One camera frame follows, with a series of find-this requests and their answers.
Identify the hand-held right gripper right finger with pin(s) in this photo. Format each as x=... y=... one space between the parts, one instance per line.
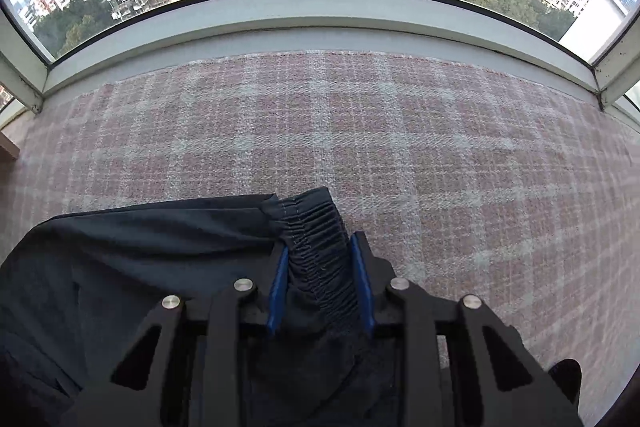
x=362 y=292

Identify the pink plaid table cloth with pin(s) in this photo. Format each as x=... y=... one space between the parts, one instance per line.
x=400 y=132

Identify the dark slate pants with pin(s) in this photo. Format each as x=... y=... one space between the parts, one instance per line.
x=150 y=257

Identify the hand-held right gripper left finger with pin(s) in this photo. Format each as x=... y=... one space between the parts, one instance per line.
x=278 y=292

